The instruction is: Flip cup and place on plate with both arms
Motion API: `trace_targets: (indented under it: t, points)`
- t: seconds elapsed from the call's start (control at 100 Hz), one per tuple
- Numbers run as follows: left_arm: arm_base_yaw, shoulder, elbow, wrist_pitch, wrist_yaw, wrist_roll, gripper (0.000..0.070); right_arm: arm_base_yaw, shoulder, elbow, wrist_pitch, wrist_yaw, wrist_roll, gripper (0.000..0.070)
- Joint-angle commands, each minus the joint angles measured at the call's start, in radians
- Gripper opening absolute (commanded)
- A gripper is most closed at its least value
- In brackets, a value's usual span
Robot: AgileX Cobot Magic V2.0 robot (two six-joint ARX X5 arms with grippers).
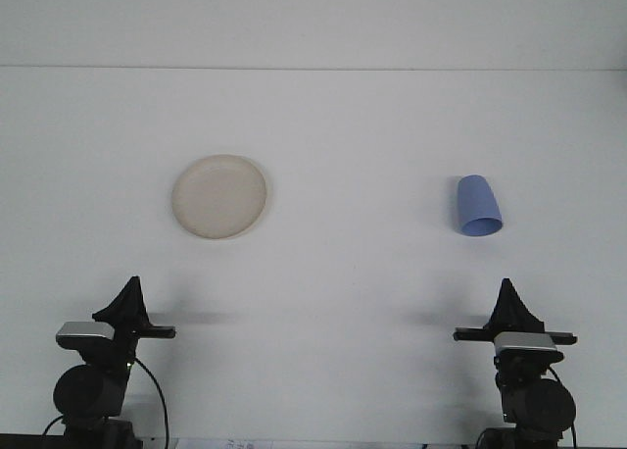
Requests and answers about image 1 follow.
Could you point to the pale blue cup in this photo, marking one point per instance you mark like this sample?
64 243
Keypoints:
475 199

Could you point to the pale round plate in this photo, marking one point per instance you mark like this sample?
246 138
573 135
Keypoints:
220 199

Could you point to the black base block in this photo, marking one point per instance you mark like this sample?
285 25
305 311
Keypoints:
122 434
495 439

